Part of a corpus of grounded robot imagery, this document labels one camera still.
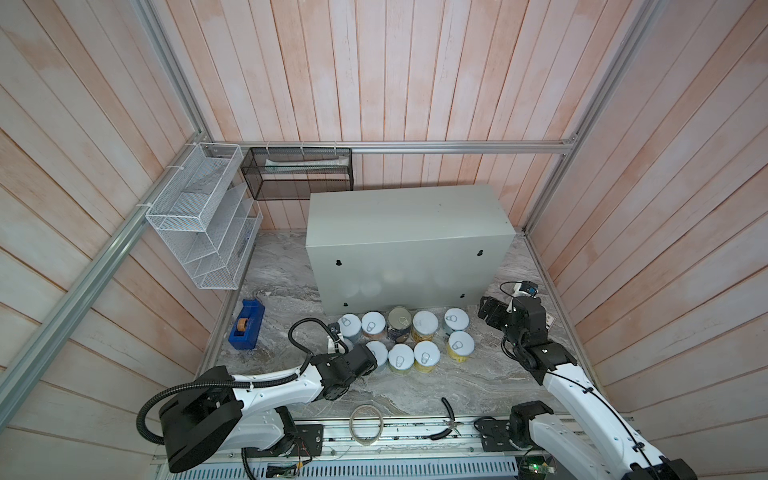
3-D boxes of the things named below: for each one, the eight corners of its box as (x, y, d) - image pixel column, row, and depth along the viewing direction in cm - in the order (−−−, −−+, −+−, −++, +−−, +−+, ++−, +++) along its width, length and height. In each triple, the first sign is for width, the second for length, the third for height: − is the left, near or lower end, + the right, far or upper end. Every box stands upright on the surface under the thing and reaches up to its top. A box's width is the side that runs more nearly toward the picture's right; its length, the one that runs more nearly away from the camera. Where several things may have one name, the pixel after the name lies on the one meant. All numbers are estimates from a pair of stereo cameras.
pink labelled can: (444, 334, 93) (447, 326, 89) (441, 315, 97) (444, 307, 93) (467, 334, 93) (471, 326, 89) (463, 315, 97) (467, 307, 93)
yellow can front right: (414, 372, 86) (416, 365, 81) (412, 348, 91) (414, 340, 86) (438, 372, 86) (442, 365, 81) (435, 348, 91) (438, 340, 86)
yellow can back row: (412, 345, 91) (414, 334, 85) (410, 322, 96) (412, 310, 90) (436, 345, 91) (440, 334, 85) (433, 322, 96) (436, 310, 90)
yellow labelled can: (447, 362, 88) (451, 355, 83) (444, 339, 92) (447, 331, 88) (472, 362, 88) (477, 355, 83) (467, 339, 92) (472, 331, 88)
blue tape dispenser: (237, 349, 91) (227, 339, 85) (249, 310, 100) (241, 299, 94) (255, 349, 91) (247, 339, 85) (266, 310, 100) (259, 299, 94)
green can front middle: (387, 375, 85) (388, 368, 81) (387, 350, 90) (387, 343, 86) (413, 375, 85) (415, 368, 81) (411, 350, 90) (413, 343, 86)
